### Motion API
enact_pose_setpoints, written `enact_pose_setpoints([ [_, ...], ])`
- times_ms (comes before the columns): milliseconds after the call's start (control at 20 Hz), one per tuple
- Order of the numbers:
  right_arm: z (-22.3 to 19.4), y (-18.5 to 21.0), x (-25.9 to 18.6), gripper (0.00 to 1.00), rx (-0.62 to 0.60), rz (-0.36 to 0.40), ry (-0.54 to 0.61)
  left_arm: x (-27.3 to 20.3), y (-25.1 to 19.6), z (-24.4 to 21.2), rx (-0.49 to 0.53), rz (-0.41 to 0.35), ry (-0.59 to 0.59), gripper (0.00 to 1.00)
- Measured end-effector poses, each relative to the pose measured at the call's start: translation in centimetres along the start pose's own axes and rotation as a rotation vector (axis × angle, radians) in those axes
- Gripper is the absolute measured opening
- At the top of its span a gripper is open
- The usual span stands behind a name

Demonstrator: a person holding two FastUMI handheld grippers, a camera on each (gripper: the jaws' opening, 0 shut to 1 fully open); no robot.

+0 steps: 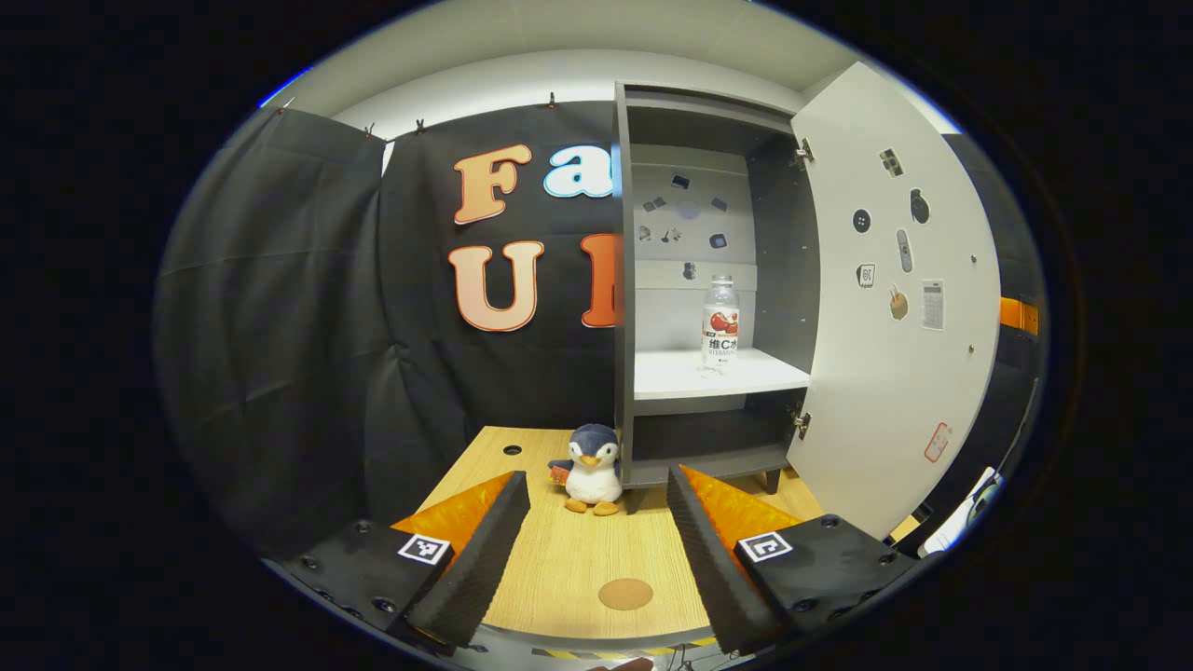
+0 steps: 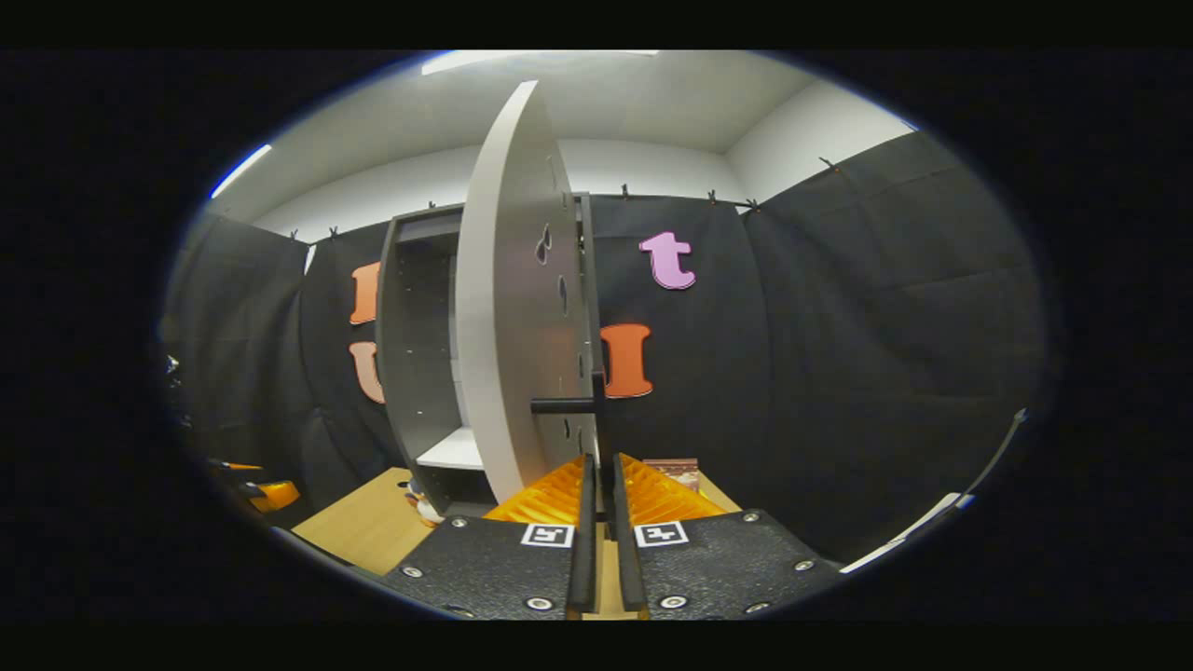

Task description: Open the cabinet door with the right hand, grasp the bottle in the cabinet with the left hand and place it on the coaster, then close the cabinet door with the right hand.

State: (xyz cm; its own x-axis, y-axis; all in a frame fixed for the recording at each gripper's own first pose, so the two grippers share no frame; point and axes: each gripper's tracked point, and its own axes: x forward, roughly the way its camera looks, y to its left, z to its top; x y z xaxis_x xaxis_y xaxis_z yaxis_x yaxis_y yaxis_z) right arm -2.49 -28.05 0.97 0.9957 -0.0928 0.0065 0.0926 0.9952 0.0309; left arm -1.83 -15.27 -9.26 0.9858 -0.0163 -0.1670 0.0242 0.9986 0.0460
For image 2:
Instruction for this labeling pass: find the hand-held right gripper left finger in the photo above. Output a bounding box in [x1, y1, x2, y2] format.
[380, 453, 599, 622]

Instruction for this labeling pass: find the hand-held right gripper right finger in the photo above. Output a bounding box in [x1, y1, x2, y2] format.
[610, 453, 845, 620]

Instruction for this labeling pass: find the grey cabinet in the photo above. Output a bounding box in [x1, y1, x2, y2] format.
[375, 191, 599, 519]

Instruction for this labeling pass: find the white cabinet door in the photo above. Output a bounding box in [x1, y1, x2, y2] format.
[454, 79, 609, 523]

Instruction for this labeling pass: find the stack of books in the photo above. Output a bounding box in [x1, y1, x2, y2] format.
[643, 457, 701, 492]

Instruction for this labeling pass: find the penguin plush toy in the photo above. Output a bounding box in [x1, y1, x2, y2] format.
[405, 479, 445, 528]

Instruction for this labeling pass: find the white strip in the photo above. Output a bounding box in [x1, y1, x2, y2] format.
[839, 408, 1029, 575]

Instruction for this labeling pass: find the ceiling light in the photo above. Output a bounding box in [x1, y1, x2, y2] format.
[210, 144, 274, 200]

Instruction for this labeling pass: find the black backdrop cloth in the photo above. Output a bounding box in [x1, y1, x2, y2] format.
[163, 130, 1045, 565]

